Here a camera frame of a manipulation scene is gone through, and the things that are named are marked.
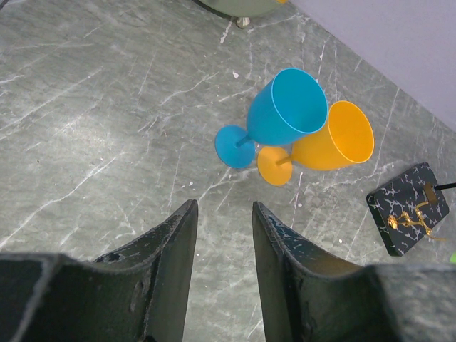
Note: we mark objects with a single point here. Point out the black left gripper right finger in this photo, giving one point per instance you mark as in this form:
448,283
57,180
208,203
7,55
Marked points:
308,294

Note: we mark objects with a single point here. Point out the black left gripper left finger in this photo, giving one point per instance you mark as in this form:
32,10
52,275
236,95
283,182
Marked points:
138,292

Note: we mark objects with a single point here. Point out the orange wine glass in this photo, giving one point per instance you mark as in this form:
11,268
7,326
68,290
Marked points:
346,139

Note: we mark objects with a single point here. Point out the blue wine glass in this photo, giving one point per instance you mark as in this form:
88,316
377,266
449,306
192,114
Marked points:
291,106

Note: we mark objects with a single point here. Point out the gold wine glass rack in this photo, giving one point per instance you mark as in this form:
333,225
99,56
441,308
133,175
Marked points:
408,208

